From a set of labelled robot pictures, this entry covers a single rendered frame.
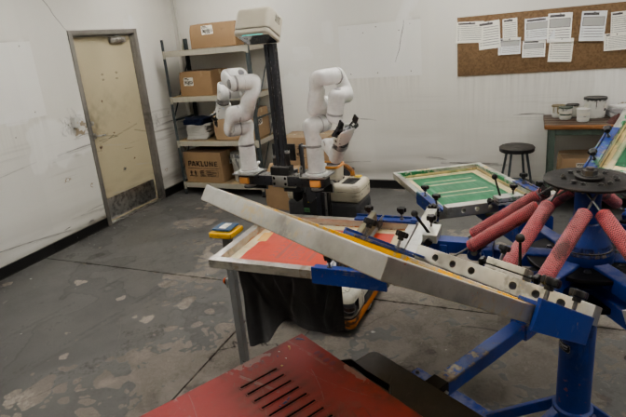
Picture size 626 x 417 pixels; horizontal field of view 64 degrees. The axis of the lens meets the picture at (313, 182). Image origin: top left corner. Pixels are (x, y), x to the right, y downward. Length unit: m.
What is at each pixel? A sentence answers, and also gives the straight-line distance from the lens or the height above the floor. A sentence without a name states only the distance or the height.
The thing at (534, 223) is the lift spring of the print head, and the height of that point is 1.20.
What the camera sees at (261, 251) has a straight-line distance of 2.28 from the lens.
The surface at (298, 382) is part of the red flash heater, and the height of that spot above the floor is 1.10.
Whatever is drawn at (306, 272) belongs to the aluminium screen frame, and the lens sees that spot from 1.99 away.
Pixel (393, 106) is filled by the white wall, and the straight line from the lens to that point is 5.93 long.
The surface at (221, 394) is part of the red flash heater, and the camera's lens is 1.25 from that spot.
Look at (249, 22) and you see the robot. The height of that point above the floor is 1.96.
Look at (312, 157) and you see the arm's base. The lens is 2.69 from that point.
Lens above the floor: 1.87
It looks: 16 degrees down
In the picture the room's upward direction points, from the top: 5 degrees counter-clockwise
